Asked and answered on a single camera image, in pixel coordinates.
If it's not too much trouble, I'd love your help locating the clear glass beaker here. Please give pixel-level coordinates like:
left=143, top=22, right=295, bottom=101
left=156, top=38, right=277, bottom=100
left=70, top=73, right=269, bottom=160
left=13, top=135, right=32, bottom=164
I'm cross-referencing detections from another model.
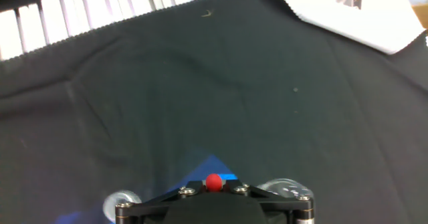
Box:
left=102, top=178, right=315, bottom=224

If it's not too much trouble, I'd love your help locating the white towel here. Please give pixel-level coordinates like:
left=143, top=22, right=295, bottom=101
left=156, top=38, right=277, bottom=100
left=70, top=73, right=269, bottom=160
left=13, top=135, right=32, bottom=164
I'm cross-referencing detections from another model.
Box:
left=269, top=0, right=427, bottom=55

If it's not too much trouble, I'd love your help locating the black cloth with blue print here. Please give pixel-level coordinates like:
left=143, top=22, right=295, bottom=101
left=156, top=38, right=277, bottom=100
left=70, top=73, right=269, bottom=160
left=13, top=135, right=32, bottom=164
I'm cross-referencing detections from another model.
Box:
left=0, top=0, right=428, bottom=224

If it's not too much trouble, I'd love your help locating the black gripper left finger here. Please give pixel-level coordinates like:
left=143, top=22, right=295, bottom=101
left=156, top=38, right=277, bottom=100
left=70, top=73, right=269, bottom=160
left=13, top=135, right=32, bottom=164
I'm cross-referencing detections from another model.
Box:
left=114, top=179, right=205, bottom=224

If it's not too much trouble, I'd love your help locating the red bulb glass dropper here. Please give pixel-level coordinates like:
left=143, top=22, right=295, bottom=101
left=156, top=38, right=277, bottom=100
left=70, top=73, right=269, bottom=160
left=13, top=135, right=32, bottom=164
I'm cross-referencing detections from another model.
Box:
left=205, top=173, right=224, bottom=193

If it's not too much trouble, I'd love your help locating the brown cardboard box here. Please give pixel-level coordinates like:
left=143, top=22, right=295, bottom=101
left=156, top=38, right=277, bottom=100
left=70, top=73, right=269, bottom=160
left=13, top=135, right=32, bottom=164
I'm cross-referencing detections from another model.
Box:
left=411, top=3, right=428, bottom=30

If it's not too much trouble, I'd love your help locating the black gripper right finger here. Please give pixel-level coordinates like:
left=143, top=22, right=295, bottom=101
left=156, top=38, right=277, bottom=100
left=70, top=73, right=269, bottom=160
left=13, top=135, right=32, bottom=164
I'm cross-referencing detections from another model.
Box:
left=223, top=179, right=315, bottom=224

